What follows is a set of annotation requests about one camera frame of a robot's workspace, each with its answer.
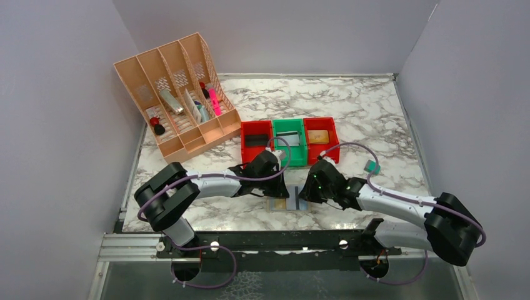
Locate right red bin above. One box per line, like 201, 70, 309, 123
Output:
302, 117, 339, 166

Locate teal eraser block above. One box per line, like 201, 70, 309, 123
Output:
364, 160, 381, 175

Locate grey card in bin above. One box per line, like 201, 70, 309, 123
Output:
276, 131, 301, 147

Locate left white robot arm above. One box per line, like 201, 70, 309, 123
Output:
134, 148, 289, 247

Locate gold card in bin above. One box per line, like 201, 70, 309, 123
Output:
307, 129, 329, 144

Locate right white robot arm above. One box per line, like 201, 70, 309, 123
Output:
299, 159, 481, 266

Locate red and black stamp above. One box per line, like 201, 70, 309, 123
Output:
149, 116, 166, 136

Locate peach desk file organizer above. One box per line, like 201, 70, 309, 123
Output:
114, 32, 241, 163

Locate black mounting rail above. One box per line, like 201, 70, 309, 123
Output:
156, 218, 402, 273

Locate pink highlighter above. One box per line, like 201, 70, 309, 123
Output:
207, 88, 222, 116

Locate green bin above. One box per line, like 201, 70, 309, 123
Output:
272, 119, 308, 167

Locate gold credit card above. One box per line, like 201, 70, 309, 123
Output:
270, 199, 288, 211

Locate left red bin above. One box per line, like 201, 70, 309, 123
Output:
241, 120, 273, 163

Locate black card in bin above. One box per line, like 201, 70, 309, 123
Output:
243, 134, 269, 148

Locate beige card holder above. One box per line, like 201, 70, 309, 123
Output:
266, 184, 310, 212

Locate grey striped credit card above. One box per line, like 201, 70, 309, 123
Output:
287, 185, 309, 211

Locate red bin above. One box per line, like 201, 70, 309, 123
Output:
302, 117, 339, 166
241, 120, 273, 163

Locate silver stapler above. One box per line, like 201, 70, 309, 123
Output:
159, 88, 184, 114

